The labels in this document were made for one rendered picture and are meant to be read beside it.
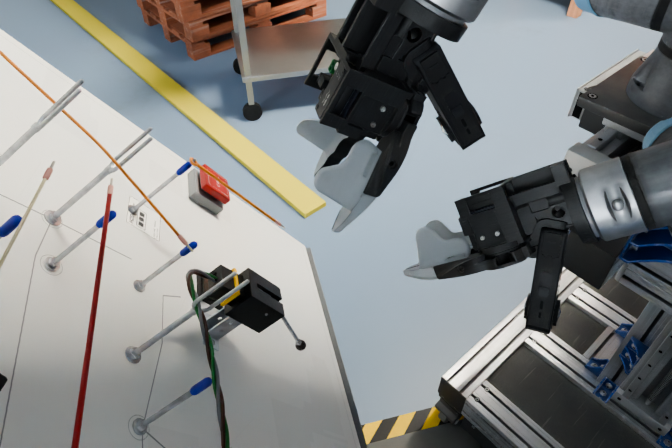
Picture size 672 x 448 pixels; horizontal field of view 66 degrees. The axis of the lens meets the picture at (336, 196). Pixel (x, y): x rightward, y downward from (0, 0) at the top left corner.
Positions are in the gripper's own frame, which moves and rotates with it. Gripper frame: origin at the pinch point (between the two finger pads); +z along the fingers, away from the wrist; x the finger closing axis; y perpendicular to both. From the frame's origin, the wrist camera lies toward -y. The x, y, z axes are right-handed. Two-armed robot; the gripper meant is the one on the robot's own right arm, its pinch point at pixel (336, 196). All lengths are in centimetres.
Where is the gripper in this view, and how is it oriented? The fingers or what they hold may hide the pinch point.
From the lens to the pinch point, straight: 52.2
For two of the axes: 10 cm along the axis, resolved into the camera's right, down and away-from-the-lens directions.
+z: -4.7, 7.4, 4.9
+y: -8.6, -2.3, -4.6
